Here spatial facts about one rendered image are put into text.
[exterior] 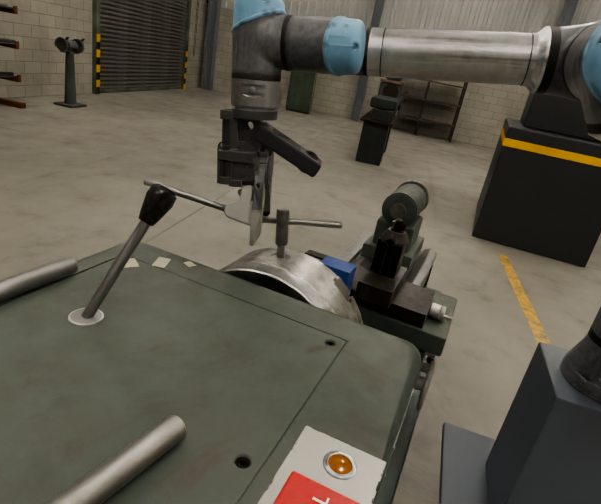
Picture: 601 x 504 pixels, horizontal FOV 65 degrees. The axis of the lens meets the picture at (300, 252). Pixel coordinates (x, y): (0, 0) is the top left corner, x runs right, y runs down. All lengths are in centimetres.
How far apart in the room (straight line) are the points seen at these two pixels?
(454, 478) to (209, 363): 83
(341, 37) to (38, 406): 56
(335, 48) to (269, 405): 47
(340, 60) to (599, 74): 31
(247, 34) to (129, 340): 45
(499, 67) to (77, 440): 72
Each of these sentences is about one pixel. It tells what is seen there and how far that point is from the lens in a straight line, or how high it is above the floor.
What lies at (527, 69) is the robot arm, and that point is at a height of 160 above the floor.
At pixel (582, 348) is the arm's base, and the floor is 116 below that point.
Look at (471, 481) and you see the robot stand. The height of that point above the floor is 75.
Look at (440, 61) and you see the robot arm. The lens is 81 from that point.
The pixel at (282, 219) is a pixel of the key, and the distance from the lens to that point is 78.
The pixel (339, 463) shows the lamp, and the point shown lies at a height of 126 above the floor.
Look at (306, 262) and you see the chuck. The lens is 81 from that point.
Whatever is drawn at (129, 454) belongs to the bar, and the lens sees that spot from 39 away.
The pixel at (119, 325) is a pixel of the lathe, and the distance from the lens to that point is 56.
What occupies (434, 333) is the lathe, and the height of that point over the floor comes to 92.
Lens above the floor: 156
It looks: 23 degrees down
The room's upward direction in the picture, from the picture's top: 11 degrees clockwise
